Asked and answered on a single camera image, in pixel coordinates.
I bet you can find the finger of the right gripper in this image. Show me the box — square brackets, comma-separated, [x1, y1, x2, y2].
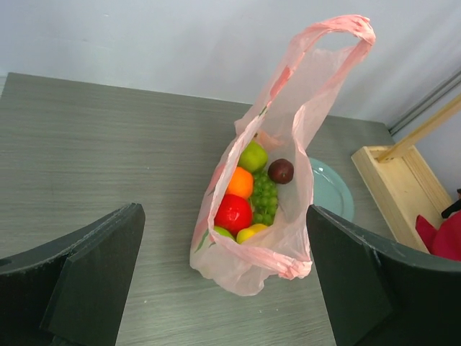
[441, 199, 461, 218]

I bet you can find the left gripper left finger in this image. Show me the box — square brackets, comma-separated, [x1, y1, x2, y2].
[1, 203, 146, 345]

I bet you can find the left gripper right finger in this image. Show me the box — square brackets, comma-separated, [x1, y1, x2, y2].
[307, 205, 460, 346]

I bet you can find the green grapes bunch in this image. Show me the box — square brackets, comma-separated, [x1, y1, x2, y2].
[250, 171, 278, 226]

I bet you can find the pink plastic bag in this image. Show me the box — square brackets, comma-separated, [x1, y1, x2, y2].
[189, 14, 376, 296]

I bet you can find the dark purple plum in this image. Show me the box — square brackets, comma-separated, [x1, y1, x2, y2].
[267, 159, 294, 185]

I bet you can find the green apple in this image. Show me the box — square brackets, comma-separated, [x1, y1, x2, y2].
[214, 226, 236, 241]

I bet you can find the orange fruit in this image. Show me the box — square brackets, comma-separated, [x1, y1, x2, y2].
[225, 167, 254, 199]

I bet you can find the green pear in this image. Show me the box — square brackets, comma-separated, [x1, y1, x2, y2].
[238, 141, 269, 174]

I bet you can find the magenta cloth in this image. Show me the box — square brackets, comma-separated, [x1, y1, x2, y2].
[416, 211, 460, 262]

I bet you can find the grey plate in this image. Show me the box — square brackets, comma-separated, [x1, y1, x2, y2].
[310, 157, 355, 221]

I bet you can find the wooden upright post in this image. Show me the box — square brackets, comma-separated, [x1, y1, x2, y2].
[377, 94, 461, 163]

